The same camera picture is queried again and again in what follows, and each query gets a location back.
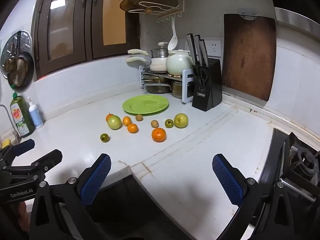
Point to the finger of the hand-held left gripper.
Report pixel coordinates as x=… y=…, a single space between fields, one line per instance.
x=23 y=146
x=50 y=158

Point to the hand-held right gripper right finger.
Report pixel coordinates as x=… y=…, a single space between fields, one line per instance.
x=227 y=180

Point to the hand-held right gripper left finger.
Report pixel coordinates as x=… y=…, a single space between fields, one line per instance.
x=96 y=177

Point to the small green persimmon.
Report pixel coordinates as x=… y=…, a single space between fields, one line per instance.
x=104 y=137
x=169 y=123

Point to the green apple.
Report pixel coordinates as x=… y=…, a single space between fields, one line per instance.
x=114 y=122

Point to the small orange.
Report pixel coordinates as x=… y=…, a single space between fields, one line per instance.
x=108 y=117
x=132 y=128
x=127 y=120

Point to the brown kiwi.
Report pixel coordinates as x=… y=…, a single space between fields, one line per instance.
x=154 y=123
x=139 y=117

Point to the yellow apple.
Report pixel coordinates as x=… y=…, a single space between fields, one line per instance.
x=181 y=120

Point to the large orange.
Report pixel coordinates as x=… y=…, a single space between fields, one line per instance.
x=159 y=135

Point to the green plate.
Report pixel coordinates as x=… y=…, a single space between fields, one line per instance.
x=145 y=105

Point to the yellow sponge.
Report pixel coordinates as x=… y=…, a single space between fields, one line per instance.
x=6 y=143

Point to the green dish soap bottle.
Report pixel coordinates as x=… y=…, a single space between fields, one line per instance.
x=21 y=120

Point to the white blue pump bottle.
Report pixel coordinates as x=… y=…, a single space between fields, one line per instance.
x=35 y=116

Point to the black gas stove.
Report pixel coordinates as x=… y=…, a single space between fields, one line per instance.
x=300 y=160

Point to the small brass pan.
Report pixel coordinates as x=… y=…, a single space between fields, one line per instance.
x=8 y=66

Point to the black knife block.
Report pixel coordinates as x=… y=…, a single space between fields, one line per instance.
x=207 y=97

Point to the white metal shelf rack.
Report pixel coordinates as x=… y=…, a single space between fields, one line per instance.
x=186 y=90

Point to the small steel pot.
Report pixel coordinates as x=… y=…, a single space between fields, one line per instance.
x=178 y=90

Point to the black scissors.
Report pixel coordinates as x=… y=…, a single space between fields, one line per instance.
x=201 y=76

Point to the perforated metal steamer plate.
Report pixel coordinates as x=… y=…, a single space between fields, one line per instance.
x=25 y=38

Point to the large steel pot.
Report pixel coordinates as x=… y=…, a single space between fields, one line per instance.
x=157 y=87

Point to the wooden trivet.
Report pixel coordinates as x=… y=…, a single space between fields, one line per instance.
x=174 y=75

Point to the brown wooden cutting board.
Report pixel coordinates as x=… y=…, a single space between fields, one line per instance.
x=247 y=60

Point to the white saucepan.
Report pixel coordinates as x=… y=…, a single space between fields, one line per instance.
x=137 y=52
x=136 y=60

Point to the white ceramic pot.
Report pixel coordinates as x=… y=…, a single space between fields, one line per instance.
x=177 y=63

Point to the steel pot with glass lid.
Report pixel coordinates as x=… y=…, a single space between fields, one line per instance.
x=160 y=53

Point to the white ladle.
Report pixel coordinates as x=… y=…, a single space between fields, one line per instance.
x=172 y=42

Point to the steel range hood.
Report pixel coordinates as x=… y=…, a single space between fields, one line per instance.
x=300 y=20

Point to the white wall outlet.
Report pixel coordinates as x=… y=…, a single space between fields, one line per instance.
x=215 y=48

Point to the brown wooden window frame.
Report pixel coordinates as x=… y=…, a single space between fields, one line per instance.
x=87 y=30

